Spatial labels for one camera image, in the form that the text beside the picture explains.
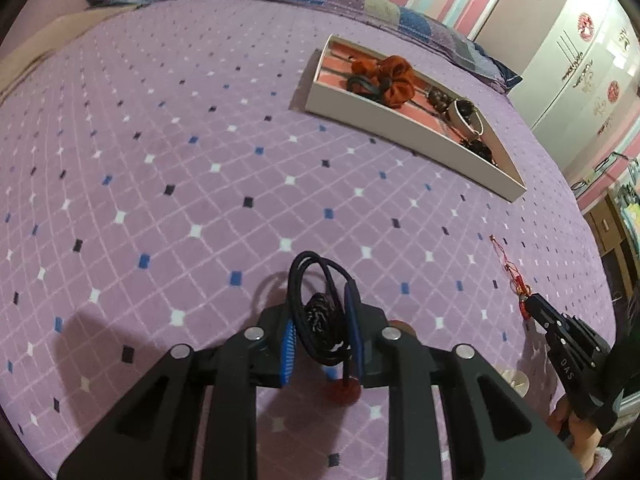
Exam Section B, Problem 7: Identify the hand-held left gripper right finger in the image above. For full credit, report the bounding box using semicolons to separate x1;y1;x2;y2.
344;282;586;480

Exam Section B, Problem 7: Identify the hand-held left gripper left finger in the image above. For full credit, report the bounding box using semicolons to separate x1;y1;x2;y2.
57;305;301;480

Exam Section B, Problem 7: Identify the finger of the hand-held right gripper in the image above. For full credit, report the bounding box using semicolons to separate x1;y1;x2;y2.
542;327;608;418
527;295;613;361

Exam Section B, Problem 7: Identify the black hair tie with beads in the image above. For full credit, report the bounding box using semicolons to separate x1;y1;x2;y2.
287;251;416;405

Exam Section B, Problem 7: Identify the red tassel charm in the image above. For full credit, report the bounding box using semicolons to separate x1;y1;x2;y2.
489;234;536;322

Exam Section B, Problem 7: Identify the dark scrunchie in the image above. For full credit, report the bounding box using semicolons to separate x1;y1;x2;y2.
460;139;498;166

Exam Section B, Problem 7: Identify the white tray with brick lining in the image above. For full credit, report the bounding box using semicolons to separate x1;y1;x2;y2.
304;34;528;203

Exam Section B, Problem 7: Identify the brown wooden bead bracelet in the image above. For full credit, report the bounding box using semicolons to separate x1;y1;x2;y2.
425;87;458;113

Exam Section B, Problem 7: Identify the black braided cord bracelet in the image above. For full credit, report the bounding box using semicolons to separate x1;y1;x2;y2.
346;74;396;103

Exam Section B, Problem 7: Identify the orange scrunchie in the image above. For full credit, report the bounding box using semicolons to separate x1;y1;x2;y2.
350;55;417;108

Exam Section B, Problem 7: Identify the person's right hand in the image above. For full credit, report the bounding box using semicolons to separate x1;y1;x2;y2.
547;395;603;461

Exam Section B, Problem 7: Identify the cream scrunchie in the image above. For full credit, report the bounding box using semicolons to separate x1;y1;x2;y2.
502;369;532;398

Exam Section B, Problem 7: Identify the wooden desk with drawers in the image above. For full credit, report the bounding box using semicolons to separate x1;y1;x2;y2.
582;190;640;281

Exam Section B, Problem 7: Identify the clutter on desk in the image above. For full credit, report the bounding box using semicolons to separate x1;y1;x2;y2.
617;160;640;241

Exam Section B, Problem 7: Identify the purple diamond-print bedspread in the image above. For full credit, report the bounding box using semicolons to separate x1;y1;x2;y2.
0;0;618;480

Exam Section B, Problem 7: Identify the white wardrobe with decals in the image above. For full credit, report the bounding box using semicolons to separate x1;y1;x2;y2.
472;0;640;171

